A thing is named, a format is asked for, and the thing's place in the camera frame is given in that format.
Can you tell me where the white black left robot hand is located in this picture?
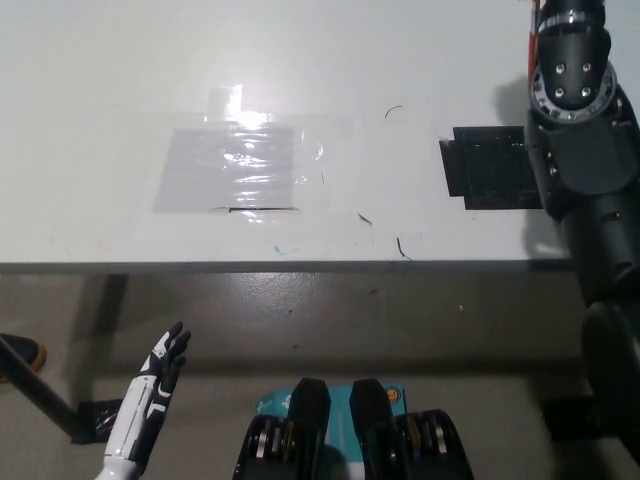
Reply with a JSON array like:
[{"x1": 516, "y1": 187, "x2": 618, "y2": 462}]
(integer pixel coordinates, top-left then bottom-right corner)
[{"x1": 102, "y1": 320, "x2": 193, "y2": 464}]

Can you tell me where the clear taped plastic sheet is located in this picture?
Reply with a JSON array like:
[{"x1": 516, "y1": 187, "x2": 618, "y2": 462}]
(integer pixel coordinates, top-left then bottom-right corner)
[{"x1": 152, "y1": 127, "x2": 296, "y2": 215}]

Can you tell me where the black diagonal pole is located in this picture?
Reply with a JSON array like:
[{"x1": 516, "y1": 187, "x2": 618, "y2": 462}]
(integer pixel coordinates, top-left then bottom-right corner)
[{"x1": 0, "y1": 332, "x2": 89, "y2": 445}]

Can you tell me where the black shoe with tan sole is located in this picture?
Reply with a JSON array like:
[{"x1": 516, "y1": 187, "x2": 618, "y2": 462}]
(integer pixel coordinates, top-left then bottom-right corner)
[{"x1": 0, "y1": 333, "x2": 48, "y2": 385}]

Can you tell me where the black teal robot torso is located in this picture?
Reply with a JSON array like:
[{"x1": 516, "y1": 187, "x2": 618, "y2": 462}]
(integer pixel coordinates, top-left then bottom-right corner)
[{"x1": 233, "y1": 377, "x2": 474, "y2": 480}]

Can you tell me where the black tape patch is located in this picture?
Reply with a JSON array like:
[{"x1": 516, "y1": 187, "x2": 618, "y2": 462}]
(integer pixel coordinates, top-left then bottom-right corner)
[{"x1": 438, "y1": 125, "x2": 542, "y2": 211}]

